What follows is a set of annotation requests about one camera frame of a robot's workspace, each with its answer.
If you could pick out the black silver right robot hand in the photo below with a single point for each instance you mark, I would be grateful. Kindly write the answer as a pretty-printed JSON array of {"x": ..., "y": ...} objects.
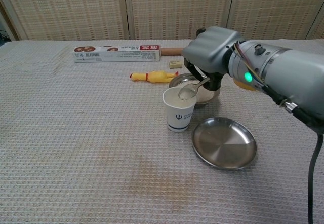
[{"x": 212, "y": 49}]

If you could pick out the metal spoon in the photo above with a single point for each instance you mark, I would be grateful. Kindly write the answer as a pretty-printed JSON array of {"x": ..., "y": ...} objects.
[{"x": 187, "y": 93}]

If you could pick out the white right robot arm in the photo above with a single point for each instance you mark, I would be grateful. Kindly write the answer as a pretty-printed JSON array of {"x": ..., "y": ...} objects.
[{"x": 291, "y": 69}]

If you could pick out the steel bowl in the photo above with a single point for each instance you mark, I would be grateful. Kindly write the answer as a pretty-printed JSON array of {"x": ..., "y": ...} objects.
[{"x": 207, "y": 101}]

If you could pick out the white paper cup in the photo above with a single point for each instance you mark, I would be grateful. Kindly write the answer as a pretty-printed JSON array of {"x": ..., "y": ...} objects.
[{"x": 178, "y": 117}]

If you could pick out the small yellow eraser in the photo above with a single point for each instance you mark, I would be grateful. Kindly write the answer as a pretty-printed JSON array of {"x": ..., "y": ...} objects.
[{"x": 175, "y": 64}]

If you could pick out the wooden rolling pin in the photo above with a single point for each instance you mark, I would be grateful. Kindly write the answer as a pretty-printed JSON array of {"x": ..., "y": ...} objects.
[{"x": 172, "y": 51}]

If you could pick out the woven bamboo screen panel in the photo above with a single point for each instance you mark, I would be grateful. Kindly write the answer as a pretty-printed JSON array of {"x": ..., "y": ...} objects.
[
  {"x": 273, "y": 6},
  {"x": 319, "y": 29},
  {"x": 63, "y": 8},
  {"x": 177, "y": 6}
]

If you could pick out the yellow rubber chicken toy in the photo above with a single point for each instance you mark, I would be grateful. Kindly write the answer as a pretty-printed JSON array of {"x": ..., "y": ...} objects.
[{"x": 154, "y": 77}]

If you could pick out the empty steel plate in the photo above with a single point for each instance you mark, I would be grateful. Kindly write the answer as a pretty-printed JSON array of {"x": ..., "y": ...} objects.
[{"x": 224, "y": 144}]

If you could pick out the long baking paper box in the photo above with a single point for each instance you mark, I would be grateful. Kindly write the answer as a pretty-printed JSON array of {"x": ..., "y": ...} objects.
[{"x": 116, "y": 54}]

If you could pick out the white woven fringed tablecloth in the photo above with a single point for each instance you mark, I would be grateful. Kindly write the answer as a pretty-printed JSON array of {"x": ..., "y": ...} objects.
[{"x": 88, "y": 145}]

